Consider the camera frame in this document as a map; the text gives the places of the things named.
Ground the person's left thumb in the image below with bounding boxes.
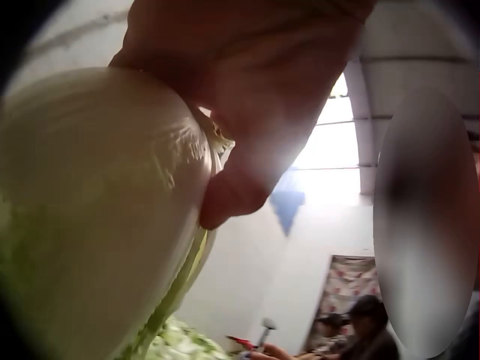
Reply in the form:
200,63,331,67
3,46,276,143
200,141,300,230

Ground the person's left hand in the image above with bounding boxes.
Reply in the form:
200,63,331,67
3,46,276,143
108,0,380,230

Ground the pale green cabbage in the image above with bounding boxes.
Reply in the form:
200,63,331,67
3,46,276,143
0,66,236,360

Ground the pile of chopped cabbage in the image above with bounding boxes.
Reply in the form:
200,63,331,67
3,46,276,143
144,316,234,360

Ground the window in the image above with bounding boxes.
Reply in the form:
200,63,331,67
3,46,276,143
277,73,362,207

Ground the patterned hanging cloth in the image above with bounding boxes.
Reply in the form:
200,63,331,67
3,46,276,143
303,255,379,355

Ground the knife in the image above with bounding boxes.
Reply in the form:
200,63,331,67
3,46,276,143
225,318,279,353

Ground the blue cloth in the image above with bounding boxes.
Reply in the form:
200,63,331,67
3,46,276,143
268,184,306,237

